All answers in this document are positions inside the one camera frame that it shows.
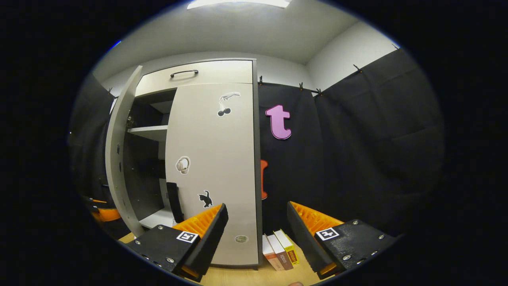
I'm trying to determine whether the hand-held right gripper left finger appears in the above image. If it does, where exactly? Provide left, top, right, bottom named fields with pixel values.
left=126, top=203, right=229, bottom=282

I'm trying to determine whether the white and orange book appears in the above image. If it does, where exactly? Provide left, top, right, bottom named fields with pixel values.
left=262, top=234, right=285, bottom=271

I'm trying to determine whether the white cabinet door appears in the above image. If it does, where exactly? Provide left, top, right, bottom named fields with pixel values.
left=165, top=82, right=260, bottom=266
left=105, top=66, right=143, bottom=238

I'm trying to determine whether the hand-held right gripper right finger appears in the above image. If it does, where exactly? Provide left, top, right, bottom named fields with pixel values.
left=287, top=201, right=398, bottom=280

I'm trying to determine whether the white cabinet drawer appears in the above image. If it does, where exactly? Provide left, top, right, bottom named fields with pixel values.
left=135, top=60, right=254, bottom=97

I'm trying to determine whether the white cabinet shelf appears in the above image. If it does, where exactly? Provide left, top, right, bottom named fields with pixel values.
left=139, top=207, right=177, bottom=230
left=128, top=125, right=168, bottom=142

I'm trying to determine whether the white shoe cabinet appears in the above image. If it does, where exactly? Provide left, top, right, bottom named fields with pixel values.
left=105, top=59, right=263, bottom=267

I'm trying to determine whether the black door handle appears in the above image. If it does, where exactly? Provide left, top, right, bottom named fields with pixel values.
left=167, top=182, right=185, bottom=224

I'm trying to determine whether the yellow book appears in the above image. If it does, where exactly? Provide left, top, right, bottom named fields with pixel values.
left=274, top=230, right=300, bottom=266

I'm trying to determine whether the ceiling light panel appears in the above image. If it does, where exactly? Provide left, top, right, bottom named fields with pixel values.
left=187, top=0, right=292, bottom=9

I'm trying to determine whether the brown book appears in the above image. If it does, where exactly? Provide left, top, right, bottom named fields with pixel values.
left=267, top=234, right=294, bottom=271

